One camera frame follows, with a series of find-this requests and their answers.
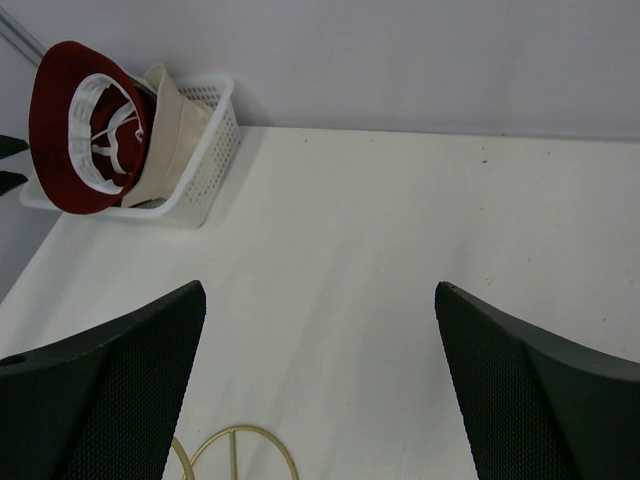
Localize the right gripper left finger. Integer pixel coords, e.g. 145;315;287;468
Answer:
1;281;206;479

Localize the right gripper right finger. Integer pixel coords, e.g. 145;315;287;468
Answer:
435;282;639;479

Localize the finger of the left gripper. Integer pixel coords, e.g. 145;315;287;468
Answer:
0;135;28;158
0;171;26;196

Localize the dark red bucket hat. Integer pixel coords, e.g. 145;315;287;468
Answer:
28;41;157;215

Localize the beige bucket hat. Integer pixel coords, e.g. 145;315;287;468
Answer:
121;64;214;208

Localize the white plastic basket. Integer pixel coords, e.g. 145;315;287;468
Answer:
19;72;243;230

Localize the gold wire hat stand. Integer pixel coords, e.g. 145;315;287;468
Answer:
171;424;300;480

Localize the left aluminium frame post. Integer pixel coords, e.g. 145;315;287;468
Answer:
0;7;46;67

